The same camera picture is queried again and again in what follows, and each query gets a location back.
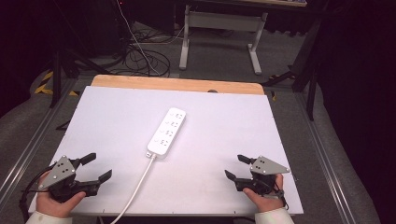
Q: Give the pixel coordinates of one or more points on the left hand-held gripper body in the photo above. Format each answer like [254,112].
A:
[59,174]

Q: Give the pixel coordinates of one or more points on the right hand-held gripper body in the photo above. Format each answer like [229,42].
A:
[264,174]

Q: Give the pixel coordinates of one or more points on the person's right hand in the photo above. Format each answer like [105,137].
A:
[267,202]

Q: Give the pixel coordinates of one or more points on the person's left hand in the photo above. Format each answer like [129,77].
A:
[54,207]

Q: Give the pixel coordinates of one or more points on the white board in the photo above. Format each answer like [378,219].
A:
[202,133]

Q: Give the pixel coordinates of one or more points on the white power strip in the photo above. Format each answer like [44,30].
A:
[167,131]

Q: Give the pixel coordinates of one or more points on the black tripod stand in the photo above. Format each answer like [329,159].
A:
[59,71]

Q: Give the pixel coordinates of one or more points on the wooden table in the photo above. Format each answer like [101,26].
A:
[174,83]

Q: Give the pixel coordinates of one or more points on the black angled stand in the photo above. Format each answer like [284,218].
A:
[306,74]

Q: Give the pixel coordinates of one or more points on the black curtain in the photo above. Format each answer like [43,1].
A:
[361,93]

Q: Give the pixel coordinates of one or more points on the metal floor rail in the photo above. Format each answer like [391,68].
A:
[323,161]
[34,140]

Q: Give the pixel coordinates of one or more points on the white metal desk frame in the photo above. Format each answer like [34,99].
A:
[224,21]

